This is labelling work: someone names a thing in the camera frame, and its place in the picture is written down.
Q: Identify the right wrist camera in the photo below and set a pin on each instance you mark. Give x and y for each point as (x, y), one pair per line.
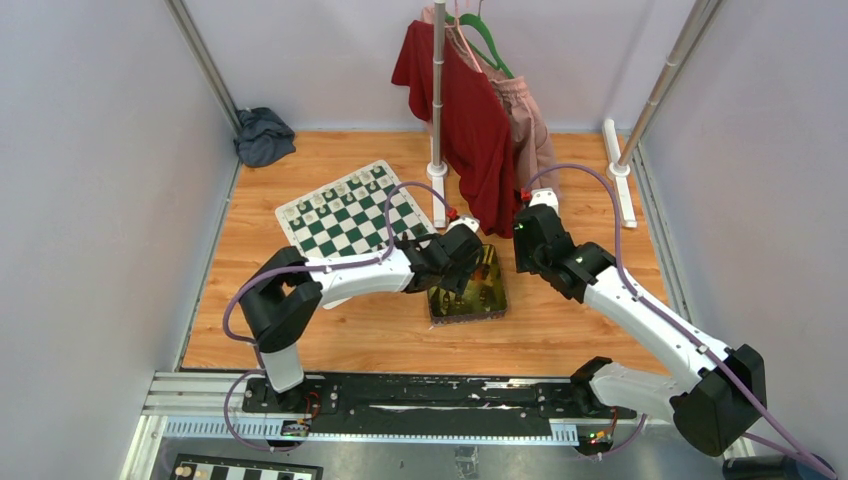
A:
(545, 197)

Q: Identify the yellow metal tin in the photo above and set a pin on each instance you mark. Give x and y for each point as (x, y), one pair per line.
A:
(484, 297)

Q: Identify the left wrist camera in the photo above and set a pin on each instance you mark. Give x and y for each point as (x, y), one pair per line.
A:
(464, 221)

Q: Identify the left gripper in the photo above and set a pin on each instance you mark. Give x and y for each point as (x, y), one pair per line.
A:
(457, 282)

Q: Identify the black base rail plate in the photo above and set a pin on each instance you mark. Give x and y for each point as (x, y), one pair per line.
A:
(430, 405)

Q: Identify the pink shorts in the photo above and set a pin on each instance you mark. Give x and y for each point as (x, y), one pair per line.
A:
(533, 149)

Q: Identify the white clothes rack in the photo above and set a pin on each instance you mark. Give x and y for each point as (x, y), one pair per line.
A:
(617, 171)

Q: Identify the red t-shirt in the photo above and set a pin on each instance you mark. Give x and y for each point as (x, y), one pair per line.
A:
(476, 138)

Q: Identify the green white chess mat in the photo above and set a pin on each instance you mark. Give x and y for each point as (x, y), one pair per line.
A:
(348, 216)

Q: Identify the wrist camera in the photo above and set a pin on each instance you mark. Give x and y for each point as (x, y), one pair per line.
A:
(464, 221)
(545, 197)

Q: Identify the green clothes hanger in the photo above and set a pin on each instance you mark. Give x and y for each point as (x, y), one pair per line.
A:
(475, 22)

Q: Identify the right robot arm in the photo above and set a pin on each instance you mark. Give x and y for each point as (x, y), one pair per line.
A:
(713, 393)

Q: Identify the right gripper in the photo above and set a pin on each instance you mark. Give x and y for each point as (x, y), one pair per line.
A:
(524, 262)

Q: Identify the dark blue bottle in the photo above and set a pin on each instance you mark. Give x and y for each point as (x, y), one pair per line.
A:
(768, 467)

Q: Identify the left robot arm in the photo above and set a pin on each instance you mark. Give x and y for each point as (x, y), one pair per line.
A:
(279, 301)

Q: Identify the dark blue crumpled cloth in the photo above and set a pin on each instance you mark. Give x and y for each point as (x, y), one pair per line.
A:
(264, 137)

